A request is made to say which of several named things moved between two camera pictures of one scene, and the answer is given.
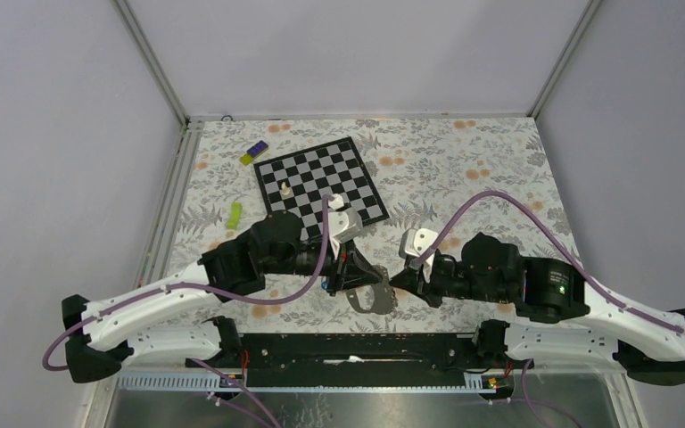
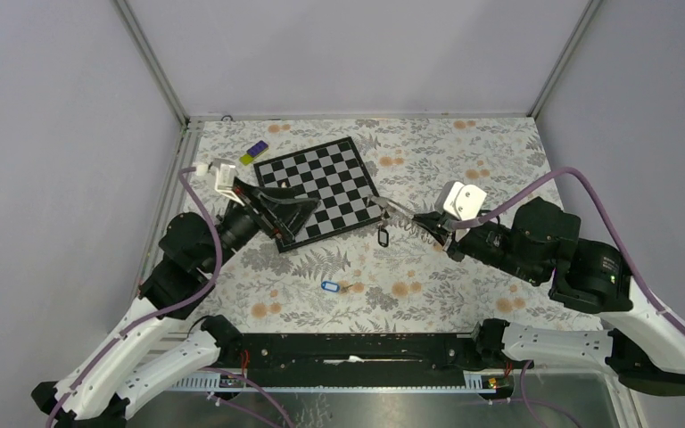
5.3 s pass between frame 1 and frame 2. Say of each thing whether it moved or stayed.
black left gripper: moved
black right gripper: moved
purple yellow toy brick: stayed
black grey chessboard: stayed
